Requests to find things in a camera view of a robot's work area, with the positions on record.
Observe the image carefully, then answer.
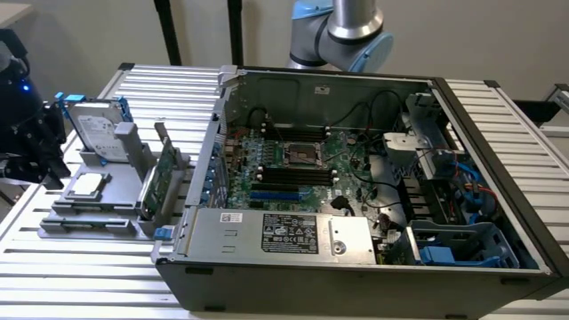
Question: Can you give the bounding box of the green motherboard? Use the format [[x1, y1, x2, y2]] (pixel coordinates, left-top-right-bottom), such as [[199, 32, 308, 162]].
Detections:
[[220, 128, 397, 217]]

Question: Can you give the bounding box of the grey fan shroud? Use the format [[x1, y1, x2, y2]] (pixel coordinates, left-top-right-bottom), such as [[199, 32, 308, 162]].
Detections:
[[381, 131, 433, 157]]

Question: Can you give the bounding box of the green RAM stick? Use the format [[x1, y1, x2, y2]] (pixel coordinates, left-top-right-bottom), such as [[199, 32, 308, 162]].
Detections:
[[56, 218, 135, 232]]

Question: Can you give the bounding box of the blue case latch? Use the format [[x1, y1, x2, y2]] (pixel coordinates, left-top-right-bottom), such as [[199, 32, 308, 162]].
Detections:
[[152, 225, 175, 242]]

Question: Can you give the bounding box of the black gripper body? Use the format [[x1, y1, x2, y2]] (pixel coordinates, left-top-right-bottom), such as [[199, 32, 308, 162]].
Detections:
[[0, 68, 47, 155]]

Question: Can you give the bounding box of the red wire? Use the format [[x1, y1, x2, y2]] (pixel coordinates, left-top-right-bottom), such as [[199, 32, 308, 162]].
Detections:
[[475, 185, 500, 214]]

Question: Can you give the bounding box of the black expansion slot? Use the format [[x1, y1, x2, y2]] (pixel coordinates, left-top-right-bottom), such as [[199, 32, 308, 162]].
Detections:
[[248, 200, 291, 209]]

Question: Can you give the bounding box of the black vertical pole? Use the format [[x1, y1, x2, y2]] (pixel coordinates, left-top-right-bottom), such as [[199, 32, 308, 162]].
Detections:
[[226, 0, 247, 66], [154, 0, 184, 66]]

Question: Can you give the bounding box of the blue expansion slot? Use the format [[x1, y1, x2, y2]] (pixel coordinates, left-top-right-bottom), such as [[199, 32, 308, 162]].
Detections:
[[250, 190, 301, 201]]

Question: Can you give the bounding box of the hard disk in blue carrier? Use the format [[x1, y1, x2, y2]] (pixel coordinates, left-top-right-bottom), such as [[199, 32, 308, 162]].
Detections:
[[54, 93, 135, 166]]

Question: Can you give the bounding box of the grey metal drive cage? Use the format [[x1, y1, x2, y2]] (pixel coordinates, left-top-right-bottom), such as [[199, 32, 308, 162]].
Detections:
[[403, 92, 469, 181]]

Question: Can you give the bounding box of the green graphics card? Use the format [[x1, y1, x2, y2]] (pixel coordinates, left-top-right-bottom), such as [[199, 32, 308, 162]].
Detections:
[[135, 121, 180, 221]]

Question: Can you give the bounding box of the silver power supply unit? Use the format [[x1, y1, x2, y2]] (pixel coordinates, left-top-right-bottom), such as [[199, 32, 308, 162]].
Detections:
[[174, 207, 379, 265]]

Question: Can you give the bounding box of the black open PC case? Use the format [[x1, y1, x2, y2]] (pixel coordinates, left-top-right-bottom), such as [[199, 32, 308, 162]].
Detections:
[[150, 65, 569, 313]]

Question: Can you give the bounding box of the CPU socket with metal frame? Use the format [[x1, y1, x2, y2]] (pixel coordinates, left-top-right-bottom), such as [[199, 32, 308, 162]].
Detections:
[[279, 141, 327, 169]]

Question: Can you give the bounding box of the grey parts rack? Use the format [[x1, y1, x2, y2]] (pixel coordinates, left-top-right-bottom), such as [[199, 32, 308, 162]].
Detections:
[[39, 121, 196, 241]]

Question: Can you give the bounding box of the blue data wire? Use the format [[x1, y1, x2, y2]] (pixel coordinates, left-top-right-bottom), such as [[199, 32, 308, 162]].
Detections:
[[448, 158, 483, 227]]

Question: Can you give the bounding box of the silver CPU chip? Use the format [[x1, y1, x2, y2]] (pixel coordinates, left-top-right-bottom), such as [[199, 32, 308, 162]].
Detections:
[[71, 173, 112, 197]]

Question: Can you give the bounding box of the black power wire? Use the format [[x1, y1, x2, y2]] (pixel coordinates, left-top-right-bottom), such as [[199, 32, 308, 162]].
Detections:
[[328, 89, 407, 131]]

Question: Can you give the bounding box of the blue plastic disk bay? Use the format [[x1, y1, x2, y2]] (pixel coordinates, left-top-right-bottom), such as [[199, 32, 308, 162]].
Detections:
[[405, 218, 520, 269]]

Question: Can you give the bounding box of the black RAM slot bank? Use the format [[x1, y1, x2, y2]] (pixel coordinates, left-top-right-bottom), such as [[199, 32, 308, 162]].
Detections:
[[260, 122, 332, 142], [256, 165, 339, 187]]

